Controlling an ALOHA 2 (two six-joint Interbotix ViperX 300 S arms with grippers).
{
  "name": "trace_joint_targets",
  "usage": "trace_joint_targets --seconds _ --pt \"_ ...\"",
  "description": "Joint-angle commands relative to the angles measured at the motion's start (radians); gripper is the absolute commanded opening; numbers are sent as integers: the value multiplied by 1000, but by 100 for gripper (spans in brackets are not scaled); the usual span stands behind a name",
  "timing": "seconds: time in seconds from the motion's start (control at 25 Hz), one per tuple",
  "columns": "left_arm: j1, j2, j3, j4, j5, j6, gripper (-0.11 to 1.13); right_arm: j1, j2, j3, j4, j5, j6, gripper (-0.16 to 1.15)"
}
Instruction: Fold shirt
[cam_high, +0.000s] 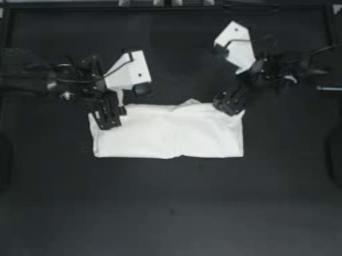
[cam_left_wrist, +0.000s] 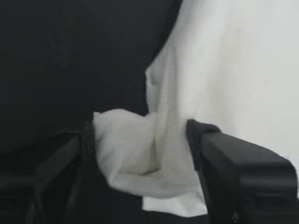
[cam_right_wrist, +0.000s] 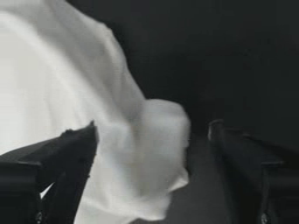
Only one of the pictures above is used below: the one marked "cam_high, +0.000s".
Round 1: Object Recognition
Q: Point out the white shirt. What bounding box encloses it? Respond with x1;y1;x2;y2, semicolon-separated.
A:
87;98;246;160

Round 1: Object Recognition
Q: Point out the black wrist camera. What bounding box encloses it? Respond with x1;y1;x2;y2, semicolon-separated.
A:
214;43;230;58
132;82;152;97

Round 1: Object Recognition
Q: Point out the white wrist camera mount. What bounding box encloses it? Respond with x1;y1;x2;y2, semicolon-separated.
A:
103;49;152;93
212;20;258;75

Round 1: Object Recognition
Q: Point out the black metal frame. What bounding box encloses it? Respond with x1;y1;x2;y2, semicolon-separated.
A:
0;1;342;68

